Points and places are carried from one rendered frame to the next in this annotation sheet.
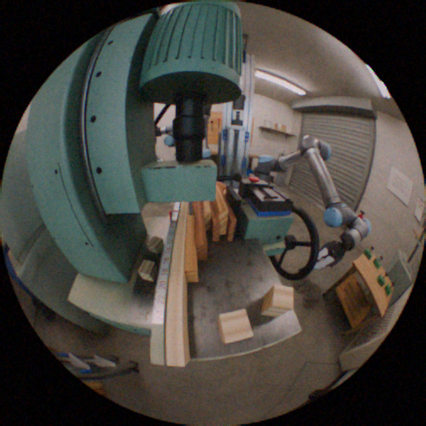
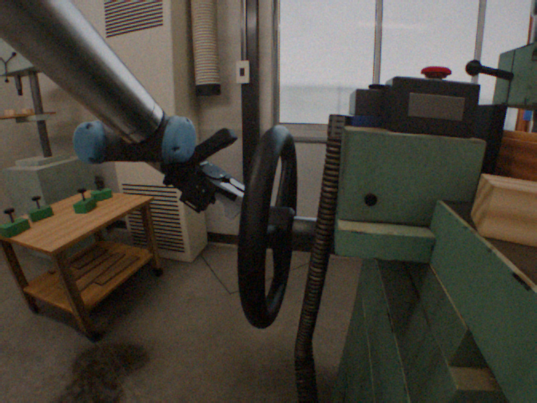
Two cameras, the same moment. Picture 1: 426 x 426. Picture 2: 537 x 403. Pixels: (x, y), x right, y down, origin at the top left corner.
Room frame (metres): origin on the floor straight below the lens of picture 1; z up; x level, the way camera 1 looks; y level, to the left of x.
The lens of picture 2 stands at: (0.61, -0.17, 0.97)
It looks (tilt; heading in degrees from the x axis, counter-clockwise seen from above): 20 degrees down; 202
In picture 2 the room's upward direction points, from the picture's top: straight up
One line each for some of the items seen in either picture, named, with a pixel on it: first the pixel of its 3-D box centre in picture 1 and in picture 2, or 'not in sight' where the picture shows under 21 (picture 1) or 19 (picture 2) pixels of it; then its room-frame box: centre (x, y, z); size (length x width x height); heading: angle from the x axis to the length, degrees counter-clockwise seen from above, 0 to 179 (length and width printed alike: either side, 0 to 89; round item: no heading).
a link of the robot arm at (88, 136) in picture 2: (346, 215); (113, 141); (0.31, -0.60, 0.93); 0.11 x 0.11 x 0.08; 8
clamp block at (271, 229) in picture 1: (258, 217); (394, 166); (0.29, -0.14, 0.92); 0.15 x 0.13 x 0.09; 9
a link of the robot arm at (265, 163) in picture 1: (265, 163); not in sight; (0.97, -0.40, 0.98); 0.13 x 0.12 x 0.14; 98
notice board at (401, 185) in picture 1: (400, 184); not in sight; (0.56, -2.98, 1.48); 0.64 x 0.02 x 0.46; 10
